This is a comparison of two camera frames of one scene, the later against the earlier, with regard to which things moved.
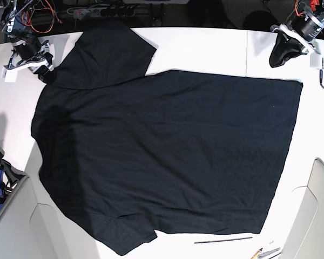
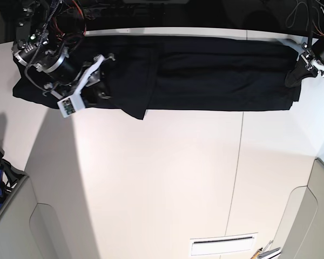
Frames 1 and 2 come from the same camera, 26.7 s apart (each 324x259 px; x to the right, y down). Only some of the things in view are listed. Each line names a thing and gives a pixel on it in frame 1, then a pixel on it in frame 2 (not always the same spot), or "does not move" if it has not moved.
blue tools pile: [4, 177] does not move
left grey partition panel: [27, 230] does not move
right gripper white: [286, 48] to [299, 72]
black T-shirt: [137, 154] to [196, 73]
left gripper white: [9, 72] to [92, 94]
